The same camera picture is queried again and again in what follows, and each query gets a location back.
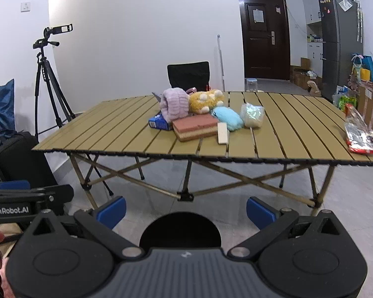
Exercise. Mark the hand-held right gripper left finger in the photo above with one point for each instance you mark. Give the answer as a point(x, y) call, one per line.
point(112, 212)

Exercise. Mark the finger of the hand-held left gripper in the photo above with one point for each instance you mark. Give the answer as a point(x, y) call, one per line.
point(14, 185)
point(60, 195)

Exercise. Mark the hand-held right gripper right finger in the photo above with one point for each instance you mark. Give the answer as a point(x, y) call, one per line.
point(261, 212)

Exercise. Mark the clear glitter plastic bag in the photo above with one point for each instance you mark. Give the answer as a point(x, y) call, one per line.
point(251, 116)

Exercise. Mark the lilac fluffy cloth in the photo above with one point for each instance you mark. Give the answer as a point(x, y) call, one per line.
point(174, 104)

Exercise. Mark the yellow plush toy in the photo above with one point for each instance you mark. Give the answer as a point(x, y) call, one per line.
point(205, 99)

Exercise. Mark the black suitcase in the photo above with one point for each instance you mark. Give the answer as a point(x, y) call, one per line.
point(21, 161)

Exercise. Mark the blue satin bag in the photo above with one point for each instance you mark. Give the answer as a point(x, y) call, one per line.
point(1, 105)

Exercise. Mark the tan folding table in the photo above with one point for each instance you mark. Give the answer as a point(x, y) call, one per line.
point(112, 124)

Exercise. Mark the cream wooden block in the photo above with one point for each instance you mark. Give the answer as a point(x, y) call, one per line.
point(223, 133)

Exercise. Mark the light blue fluffy cloth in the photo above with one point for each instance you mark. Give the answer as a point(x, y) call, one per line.
point(228, 118)

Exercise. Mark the blue cardboard box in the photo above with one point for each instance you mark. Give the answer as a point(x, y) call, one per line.
point(158, 122)

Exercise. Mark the pink and tan sponge block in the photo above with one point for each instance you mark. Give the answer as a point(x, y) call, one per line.
point(194, 125)

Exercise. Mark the black tripod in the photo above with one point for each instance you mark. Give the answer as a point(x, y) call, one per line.
point(43, 68)

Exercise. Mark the red foil snack bag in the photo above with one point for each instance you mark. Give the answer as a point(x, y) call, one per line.
point(359, 136)

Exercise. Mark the green packet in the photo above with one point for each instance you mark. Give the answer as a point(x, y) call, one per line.
point(348, 102)

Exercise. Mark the pink satin bow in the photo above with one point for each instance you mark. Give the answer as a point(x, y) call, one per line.
point(191, 90)

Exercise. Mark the white plastic bag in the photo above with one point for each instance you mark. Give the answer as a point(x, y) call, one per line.
point(340, 91)

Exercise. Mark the large taped cardboard box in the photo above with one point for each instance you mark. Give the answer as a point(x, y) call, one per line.
point(371, 115)

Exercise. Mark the black folding chair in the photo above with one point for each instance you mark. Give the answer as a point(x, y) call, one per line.
point(188, 74)

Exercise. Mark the dark brown door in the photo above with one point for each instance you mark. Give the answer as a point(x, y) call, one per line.
point(264, 52)

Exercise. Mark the white base cabinet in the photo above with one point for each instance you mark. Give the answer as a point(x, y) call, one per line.
point(314, 59)

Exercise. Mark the grey refrigerator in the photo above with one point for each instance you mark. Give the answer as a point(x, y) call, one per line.
point(335, 52)

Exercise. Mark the blue gift bag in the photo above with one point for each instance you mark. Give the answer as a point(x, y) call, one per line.
point(368, 68)

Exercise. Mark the black camera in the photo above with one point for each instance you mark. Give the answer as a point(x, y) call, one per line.
point(62, 29)

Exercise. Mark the white wall switch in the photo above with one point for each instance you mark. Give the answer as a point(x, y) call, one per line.
point(25, 6)

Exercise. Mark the white wall cabinet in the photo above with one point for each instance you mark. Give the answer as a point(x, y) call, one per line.
point(314, 0)

